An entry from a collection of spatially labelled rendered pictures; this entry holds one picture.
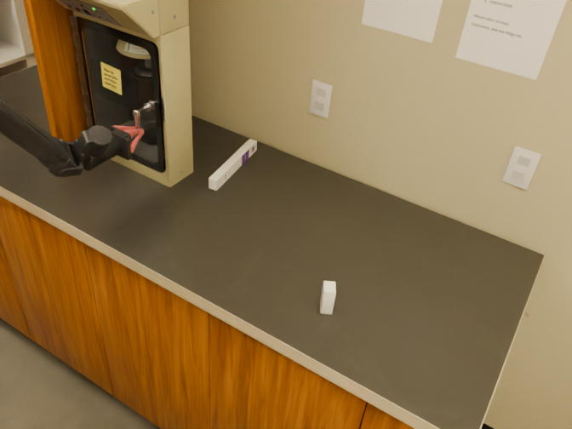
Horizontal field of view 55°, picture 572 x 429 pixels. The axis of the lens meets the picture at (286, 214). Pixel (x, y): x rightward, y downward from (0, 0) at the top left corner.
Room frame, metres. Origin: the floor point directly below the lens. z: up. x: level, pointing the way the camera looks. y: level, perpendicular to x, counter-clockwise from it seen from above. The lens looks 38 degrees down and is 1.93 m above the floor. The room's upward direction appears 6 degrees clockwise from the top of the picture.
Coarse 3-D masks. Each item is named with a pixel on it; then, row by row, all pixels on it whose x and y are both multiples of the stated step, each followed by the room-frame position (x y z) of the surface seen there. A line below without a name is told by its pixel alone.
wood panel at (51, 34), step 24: (24, 0) 1.46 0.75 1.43; (48, 0) 1.50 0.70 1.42; (48, 24) 1.49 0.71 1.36; (48, 48) 1.47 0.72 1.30; (72, 48) 1.55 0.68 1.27; (48, 72) 1.46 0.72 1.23; (72, 72) 1.53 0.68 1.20; (48, 96) 1.45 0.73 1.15; (72, 96) 1.52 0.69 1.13; (72, 120) 1.51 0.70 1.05
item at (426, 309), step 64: (192, 128) 1.73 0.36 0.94; (0, 192) 1.28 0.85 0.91; (64, 192) 1.28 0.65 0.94; (128, 192) 1.31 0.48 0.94; (192, 192) 1.34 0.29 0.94; (256, 192) 1.37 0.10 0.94; (320, 192) 1.41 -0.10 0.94; (384, 192) 1.44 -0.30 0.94; (128, 256) 1.04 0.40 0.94; (192, 256) 1.06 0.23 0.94; (256, 256) 1.08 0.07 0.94; (320, 256) 1.11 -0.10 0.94; (384, 256) 1.13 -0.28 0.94; (448, 256) 1.16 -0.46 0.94; (512, 256) 1.19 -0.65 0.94; (256, 320) 0.86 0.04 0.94; (320, 320) 0.88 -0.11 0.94; (384, 320) 0.90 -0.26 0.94; (448, 320) 0.92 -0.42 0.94; (512, 320) 0.95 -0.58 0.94; (384, 384) 0.72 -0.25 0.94; (448, 384) 0.74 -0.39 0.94
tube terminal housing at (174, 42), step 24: (168, 0) 1.38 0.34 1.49; (168, 24) 1.38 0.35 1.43; (168, 48) 1.37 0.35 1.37; (168, 72) 1.37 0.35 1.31; (168, 96) 1.36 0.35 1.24; (168, 120) 1.36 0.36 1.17; (168, 144) 1.35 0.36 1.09; (144, 168) 1.40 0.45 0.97; (168, 168) 1.35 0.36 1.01; (192, 168) 1.45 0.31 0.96
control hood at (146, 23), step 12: (84, 0) 1.33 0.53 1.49; (96, 0) 1.29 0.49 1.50; (108, 0) 1.28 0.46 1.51; (120, 0) 1.29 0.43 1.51; (132, 0) 1.30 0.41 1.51; (144, 0) 1.31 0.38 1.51; (156, 0) 1.34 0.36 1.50; (108, 12) 1.32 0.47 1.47; (120, 12) 1.27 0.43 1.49; (132, 12) 1.27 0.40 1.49; (144, 12) 1.31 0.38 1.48; (156, 12) 1.34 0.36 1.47; (120, 24) 1.36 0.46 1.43; (132, 24) 1.31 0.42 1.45; (144, 24) 1.30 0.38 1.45; (156, 24) 1.34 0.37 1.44; (156, 36) 1.34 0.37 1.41
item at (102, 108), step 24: (96, 24) 1.45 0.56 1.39; (96, 48) 1.45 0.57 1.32; (120, 48) 1.41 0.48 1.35; (144, 48) 1.36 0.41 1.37; (96, 72) 1.46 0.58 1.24; (144, 72) 1.37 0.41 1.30; (96, 96) 1.47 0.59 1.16; (120, 96) 1.42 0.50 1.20; (144, 96) 1.37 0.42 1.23; (96, 120) 1.47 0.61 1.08; (120, 120) 1.42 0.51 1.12; (144, 120) 1.38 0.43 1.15; (144, 144) 1.38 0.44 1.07
